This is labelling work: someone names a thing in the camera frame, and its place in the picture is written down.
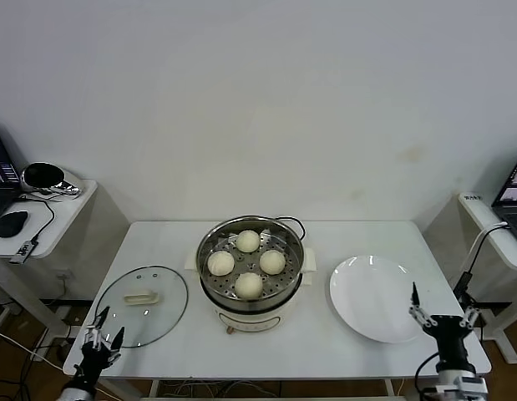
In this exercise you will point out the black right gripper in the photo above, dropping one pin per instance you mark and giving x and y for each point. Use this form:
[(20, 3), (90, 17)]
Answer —
[(448, 334)]

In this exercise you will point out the small printed desk label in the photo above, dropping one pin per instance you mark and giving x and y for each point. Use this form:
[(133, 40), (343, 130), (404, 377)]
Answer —
[(474, 197)]

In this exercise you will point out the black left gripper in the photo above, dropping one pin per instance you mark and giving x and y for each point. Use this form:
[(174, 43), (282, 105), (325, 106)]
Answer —
[(95, 359)]

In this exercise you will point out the round glass lid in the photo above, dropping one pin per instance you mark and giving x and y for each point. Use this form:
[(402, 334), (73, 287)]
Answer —
[(158, 284)]

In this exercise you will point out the white side desk with mouse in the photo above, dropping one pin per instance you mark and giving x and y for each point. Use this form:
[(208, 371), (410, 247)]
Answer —
[(62, 225)]

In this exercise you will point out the white side desk with label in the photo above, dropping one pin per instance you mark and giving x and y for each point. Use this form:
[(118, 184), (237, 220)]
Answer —
[(481, 213)]

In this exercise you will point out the white round plate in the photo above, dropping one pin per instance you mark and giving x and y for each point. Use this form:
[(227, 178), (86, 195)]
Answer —
[(366, 292)]

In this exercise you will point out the black laptop with pink screen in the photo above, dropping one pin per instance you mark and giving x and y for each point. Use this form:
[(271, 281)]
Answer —
[(513, 209)]

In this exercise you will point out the white table leg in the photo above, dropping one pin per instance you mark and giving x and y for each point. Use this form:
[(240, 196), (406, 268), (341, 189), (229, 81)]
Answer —
[(390, 387), (155, 388)]

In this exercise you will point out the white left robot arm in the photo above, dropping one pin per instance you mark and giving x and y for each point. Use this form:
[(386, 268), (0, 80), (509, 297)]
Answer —
[(76, 392)]

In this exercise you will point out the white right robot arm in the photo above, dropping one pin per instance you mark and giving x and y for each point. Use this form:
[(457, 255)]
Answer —
[(450, 367)]

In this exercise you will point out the grey usb hub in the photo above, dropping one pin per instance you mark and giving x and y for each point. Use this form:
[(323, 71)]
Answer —
[(23, 251)]

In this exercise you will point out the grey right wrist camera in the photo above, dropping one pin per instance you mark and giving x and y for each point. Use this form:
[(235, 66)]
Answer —
[(464, 384)]

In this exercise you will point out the chrome and black headset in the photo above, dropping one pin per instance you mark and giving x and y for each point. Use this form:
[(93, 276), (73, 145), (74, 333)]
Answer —
[(43, 174)]

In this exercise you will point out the black power adapter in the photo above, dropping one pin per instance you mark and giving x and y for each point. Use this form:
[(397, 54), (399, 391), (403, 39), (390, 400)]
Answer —
[(465, 283)]

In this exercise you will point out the stainless steel steamer basket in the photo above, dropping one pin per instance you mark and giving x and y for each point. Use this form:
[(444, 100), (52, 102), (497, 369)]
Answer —
[(289, 250)]

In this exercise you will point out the cream electric cooker base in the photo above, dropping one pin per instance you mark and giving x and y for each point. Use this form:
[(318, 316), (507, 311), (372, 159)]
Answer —
[(249, 319)]

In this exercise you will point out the black computer mouse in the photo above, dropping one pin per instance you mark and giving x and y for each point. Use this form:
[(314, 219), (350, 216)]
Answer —
[(11, 222)]

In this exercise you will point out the white steamed baozi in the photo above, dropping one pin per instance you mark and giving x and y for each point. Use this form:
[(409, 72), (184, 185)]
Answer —
[(247, 241), (248, 285), (272, 262), (220, 263)]

